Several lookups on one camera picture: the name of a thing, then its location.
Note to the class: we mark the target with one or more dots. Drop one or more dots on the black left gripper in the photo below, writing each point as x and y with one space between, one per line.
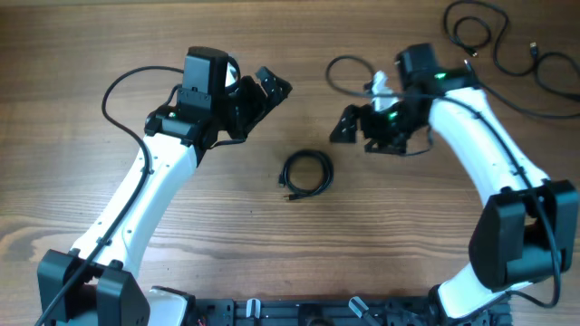
248 87

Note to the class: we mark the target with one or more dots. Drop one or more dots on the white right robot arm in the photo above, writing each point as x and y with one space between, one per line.
526 231

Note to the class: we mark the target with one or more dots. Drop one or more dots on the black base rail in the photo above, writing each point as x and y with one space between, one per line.
335 311

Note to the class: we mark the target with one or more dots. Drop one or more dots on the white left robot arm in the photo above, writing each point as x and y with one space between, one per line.
95 282

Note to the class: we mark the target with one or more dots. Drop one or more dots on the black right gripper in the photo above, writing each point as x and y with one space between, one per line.
366 125

